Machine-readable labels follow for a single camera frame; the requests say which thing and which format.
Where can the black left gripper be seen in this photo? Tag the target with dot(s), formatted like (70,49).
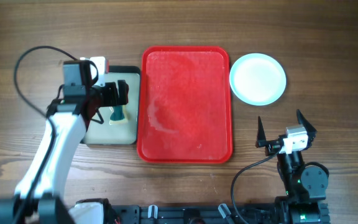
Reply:
(117,94)

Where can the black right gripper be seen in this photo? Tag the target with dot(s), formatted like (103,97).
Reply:
(276,146)

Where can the yellow green sponge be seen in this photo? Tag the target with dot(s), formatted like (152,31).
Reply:
(118,115)

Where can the light blue plate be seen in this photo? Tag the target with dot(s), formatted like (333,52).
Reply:
(257,79)

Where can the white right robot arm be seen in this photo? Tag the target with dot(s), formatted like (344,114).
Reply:
(305,183)

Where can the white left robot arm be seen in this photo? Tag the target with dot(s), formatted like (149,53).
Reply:
(85,91)

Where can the red plastic tray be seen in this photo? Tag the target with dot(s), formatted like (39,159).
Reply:
(185,105)

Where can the black water basin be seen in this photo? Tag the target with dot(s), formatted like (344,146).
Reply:
(123,131)

